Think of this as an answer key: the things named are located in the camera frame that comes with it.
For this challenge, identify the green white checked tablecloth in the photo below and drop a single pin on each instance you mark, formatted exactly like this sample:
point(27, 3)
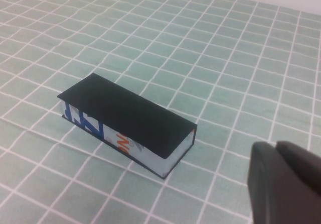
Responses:
point(175, 45)

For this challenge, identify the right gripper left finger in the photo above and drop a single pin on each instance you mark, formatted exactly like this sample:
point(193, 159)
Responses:
point(265, 191)

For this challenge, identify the black printed glasses case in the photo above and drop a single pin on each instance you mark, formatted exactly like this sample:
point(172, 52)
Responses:
point(125, 108)

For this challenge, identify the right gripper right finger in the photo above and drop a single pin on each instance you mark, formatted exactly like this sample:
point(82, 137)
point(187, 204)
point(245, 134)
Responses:
point(306, 168)

